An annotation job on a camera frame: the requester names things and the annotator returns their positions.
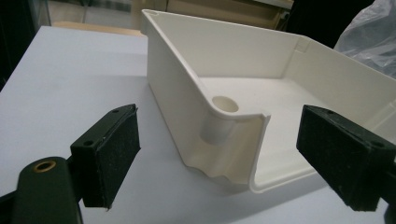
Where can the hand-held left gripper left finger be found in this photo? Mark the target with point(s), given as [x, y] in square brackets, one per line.
[102, 161]

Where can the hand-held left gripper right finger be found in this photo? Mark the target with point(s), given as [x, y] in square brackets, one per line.
[342, 155]

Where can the clear plastic bag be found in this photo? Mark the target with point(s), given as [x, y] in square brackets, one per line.
[373, 34]

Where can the white plastic bin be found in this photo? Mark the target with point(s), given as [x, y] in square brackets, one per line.
[249, 62]

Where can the wooden table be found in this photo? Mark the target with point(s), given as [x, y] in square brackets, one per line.
[93, 27]

